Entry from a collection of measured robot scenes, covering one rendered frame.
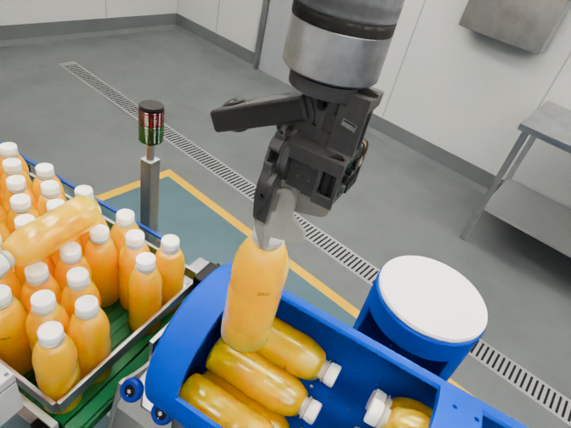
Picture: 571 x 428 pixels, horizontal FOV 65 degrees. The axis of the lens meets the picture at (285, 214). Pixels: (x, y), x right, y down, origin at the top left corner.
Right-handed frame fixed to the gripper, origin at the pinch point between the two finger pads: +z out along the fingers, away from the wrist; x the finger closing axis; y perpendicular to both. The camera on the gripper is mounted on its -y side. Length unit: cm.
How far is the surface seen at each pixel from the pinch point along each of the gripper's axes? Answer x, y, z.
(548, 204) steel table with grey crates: 298, 86, 113
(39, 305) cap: -7.8, -35.4, 33.3
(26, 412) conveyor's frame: -15, -33, 55
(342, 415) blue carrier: 14, 18, 46
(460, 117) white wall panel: 349, 2, 95
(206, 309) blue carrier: 1.3, -7.8, 22.1
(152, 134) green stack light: 40, -54, 25
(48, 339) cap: -11.4, -28.7, 33.4
